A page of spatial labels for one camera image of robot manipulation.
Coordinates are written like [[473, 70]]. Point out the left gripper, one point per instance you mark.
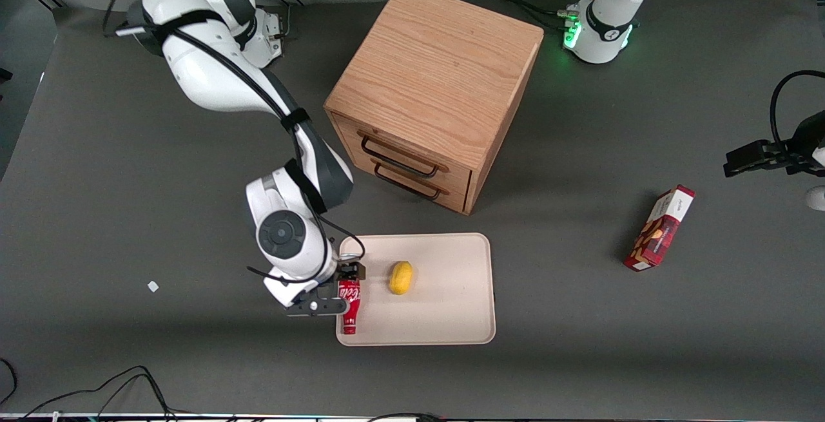
[[803, 145]]

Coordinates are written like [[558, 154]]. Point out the wooden two-drawer cabinet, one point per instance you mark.
[[438, 67]]

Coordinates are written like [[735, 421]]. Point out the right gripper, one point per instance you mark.
[[349, 272]]

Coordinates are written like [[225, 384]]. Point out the red plaid shortbread box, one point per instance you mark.
[[657, 232]]

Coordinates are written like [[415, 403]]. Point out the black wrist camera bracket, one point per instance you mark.
[[312, 306]]

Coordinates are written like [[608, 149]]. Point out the wooden drawer front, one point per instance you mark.
[[412, 148], [451, 198]]

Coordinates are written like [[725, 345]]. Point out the red coke bottle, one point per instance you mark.
[[349, 306]]

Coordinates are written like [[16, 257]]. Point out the beige rectangular tray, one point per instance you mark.
[[445, 306]]

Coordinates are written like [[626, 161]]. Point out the yellow lemon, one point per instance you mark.
[[400, 278]]

